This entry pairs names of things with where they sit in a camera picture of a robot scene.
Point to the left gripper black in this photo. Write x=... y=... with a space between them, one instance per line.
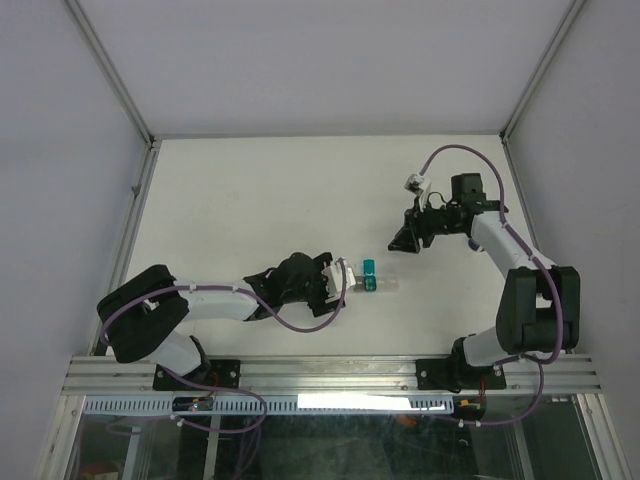
x=318 y=305

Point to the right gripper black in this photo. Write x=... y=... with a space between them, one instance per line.
x=414 y=225

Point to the weekly pill organizer box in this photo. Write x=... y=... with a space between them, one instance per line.
x=372 y=276

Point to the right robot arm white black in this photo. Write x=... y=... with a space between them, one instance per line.
x=538 y=315

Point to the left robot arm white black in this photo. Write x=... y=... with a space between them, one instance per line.
x=140 y=318

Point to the white pill bottle blue label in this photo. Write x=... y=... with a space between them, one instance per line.
x=474 y=246

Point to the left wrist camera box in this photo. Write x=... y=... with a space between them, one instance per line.
x=339 y=278

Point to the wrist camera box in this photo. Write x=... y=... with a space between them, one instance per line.
x=420 y=186
x=339 y=278

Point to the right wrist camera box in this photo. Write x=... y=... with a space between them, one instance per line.
x=420 y=186

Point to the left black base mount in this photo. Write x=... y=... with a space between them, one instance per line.
x=186 y=364

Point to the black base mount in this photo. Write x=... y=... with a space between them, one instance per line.
x=186 y=364
x=452 y=373

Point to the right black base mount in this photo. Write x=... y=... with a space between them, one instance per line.
x=452 y=373

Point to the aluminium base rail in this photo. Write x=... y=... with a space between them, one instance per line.
x=289 y=375

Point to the grey slotted cable duct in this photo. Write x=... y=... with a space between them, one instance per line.
x=301 y=404

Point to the right aluminium frame post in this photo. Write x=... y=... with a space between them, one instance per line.
x=560 y=33

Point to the aluminium frame post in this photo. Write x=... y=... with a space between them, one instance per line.
x=108 y=69
x=560 y=33

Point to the left aluminium frame post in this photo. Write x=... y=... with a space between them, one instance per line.
x=108 y=69

